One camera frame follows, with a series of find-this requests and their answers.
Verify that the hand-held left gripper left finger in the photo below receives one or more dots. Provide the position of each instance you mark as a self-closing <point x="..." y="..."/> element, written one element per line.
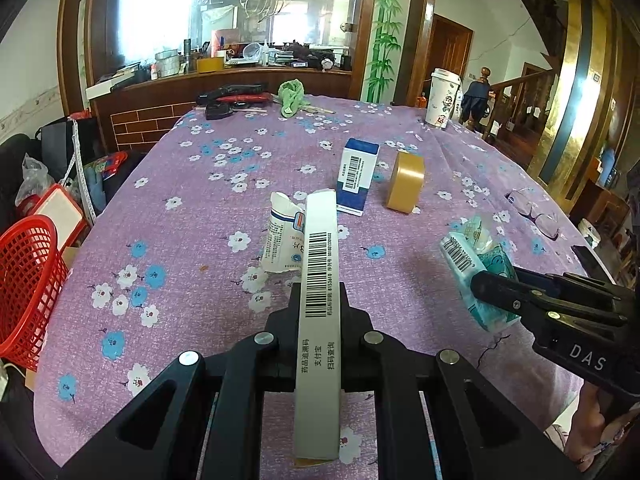
<point x="285" y="325"/>

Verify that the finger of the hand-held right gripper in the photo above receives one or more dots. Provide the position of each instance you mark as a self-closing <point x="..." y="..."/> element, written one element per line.
<point x="565" y="280"/>
<point x="495" y="290"/>

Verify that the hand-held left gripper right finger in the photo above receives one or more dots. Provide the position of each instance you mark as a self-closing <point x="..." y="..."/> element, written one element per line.
<point x="355" y="330"/>

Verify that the teal tissue packet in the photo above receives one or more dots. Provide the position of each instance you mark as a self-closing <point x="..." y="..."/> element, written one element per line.
<point x="480" y="270"/>

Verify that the long white barcode box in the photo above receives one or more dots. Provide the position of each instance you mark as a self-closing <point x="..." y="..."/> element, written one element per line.
<point x="317" y="310"/>

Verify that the red plastic mesh basket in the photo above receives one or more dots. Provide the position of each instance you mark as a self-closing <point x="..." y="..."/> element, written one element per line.
<point x="30" y="285"/>

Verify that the person's right forearm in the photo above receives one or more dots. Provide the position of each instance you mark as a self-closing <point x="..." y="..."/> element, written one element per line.
<point x="590" y="420"/>

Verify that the person's patterned clothing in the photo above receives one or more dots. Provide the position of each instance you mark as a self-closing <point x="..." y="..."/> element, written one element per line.
<point x="557" y="435"/>

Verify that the white squeeze tube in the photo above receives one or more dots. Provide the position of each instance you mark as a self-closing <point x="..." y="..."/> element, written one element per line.
<point x="280" y="240"/>

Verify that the eyeglasses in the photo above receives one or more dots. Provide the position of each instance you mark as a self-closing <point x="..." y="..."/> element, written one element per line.
<point x="520" y="205"/>

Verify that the brown tape roll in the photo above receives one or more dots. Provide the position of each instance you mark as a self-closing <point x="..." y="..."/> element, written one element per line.
<point x="402" y="182"/>

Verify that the blue and white box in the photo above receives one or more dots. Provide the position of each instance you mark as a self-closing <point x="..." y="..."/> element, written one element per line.
<point x="357" y="175"/>

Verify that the wooden stair railing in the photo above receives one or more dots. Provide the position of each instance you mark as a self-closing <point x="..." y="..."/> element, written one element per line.
<point x="525" y="100"/>

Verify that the dark hanging jacket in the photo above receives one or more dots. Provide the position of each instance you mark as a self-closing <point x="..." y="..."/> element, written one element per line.
<point x="475" y="102"/>

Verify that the printed white paper cup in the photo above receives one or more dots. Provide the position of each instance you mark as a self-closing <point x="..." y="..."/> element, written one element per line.
<point x="442" y="102"/>

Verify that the small black device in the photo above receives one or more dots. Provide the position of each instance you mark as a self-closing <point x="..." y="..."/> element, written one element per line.
<point x="217" y="110"/>

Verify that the green cloth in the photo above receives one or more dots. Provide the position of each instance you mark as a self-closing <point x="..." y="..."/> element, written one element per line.
<point x="291" y="97"/>

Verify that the cardboard box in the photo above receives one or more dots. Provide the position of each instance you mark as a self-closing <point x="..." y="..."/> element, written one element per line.
<point x="67" y="255"/>

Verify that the black and red tool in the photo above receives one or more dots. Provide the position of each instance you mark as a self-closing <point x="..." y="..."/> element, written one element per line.
<point x="230" y="91"/>

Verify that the red and blue bag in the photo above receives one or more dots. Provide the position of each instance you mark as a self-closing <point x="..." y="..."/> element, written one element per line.
<point x="105" y="165"/>

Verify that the brown wooden door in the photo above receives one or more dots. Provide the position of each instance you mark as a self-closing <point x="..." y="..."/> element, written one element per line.
<point x="450" y="50"/>

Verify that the red and white box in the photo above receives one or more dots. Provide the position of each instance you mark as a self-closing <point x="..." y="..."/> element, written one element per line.
<point x="60" y="210"/>

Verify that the wooden brick-pattern counter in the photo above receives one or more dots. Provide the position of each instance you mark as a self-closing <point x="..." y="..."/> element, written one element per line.
<point x="140" y="115"/>

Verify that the white measuring tape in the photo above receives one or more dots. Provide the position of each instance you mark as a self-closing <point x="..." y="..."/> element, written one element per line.
<point x="80" y="170"/>

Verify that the bamboo painted panel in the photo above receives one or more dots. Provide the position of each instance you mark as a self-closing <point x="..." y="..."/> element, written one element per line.
<point x="382" y="50"/>

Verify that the yellow box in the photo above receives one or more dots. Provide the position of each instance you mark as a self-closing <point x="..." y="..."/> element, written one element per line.
<point x="210" y="65"/>

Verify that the metal tin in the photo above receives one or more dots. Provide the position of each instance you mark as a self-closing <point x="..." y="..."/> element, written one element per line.
<point x="167" y="64"/>

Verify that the black bag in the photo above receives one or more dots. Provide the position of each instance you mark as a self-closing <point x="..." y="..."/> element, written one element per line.
<point x="60" y="145"/>

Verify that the clear plastic bag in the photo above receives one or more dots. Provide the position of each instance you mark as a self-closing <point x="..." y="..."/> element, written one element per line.
<point x="32" y="180"/>

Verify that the white flat box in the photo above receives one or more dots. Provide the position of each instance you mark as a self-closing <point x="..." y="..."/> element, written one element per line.
<point x="107" y="89"/>

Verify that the black sofa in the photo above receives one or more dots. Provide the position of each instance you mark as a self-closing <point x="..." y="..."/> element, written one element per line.
<point x="12" y="170"/>

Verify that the wood-framed glass partition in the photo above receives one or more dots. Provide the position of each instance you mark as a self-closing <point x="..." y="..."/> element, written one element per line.
<point x="150" y="20"/>

